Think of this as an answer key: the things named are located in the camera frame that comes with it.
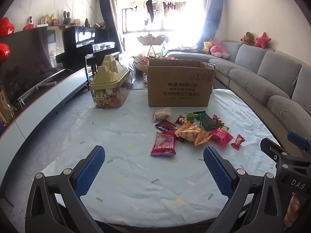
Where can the red foil star balloon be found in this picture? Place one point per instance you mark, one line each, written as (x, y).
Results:
(6, 28)

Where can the grey rabbit plush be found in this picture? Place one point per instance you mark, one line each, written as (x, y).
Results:
(66, 19)

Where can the yellow plush bear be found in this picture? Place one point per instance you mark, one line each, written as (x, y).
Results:
(206, 47)

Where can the small doll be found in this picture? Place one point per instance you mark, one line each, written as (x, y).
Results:
(77, 22)

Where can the red foil round balloon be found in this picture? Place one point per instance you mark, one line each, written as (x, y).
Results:
(3, 53)

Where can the large red snack packet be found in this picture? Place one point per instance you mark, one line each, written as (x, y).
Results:
(163, 144)

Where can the brown plush lion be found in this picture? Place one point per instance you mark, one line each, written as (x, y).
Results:
(248, 38)

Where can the white plastic tablecloth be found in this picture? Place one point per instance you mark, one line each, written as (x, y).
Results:
(136, 174)

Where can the green snack packet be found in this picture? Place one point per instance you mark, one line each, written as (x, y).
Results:
(206, 120)

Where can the clear container with gold lid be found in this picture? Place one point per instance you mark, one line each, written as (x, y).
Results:
(107, 77)

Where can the hanging laundry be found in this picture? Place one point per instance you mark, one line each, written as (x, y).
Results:
(150, 9)

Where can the beige snack packet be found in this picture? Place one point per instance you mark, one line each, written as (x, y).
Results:
(161, 114)

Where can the grey remote control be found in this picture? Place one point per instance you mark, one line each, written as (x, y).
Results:
(47, 84)

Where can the person's right hand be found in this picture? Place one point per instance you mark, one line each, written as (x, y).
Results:
(292, 211)

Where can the red star pillow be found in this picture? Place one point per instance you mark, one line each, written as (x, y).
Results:
(263, 40)

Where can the black metronome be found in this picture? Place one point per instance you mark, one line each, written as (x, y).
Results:
(87, 23)

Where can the small white scalloped bowl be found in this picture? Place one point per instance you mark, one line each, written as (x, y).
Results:
(150, 40)

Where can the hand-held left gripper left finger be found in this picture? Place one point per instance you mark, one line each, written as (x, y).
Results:
(91, 172)

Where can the dark red wrapped candy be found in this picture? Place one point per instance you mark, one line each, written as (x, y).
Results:
(217, 119)

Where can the green wrapped candy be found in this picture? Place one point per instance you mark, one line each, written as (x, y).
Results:
(190, 116)

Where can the pink plush toy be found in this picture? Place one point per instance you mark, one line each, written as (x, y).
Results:
(218, 49)

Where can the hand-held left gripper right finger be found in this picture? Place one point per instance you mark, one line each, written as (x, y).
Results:
(217, 172)

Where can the brown cardboard box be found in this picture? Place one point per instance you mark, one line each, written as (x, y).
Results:
(179, 89)

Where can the clear plastic bag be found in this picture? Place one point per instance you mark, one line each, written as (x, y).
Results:
(130, 75)

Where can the black piano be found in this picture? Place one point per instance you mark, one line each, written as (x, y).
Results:
(82, 38)

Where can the white home camera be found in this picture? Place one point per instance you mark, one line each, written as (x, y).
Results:
(30, 23)

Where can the orange snack packet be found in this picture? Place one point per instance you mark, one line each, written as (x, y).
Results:
(192, 132)

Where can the dark red chocolate bar packet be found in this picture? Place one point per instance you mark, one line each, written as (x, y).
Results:
(166, 126)

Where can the small red candy packet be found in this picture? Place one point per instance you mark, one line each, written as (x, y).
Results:
(238, 141)

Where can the blue curtain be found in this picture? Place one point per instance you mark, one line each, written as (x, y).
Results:
(110, 19)
(212, 17)

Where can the red pillow snack packet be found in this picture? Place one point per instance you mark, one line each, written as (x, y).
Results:
(221, 137)

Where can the grey sofa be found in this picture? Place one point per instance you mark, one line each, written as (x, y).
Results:
(267, 77)

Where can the black television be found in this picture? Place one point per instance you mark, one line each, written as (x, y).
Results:
(26, 58)

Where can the small brown snack packet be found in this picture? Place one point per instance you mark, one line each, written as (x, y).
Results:
(181, 119)

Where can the white television cabinet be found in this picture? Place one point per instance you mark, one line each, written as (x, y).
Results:
(48, 102)

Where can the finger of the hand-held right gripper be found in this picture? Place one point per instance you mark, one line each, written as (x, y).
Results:
(300, 139)
(274, 150)

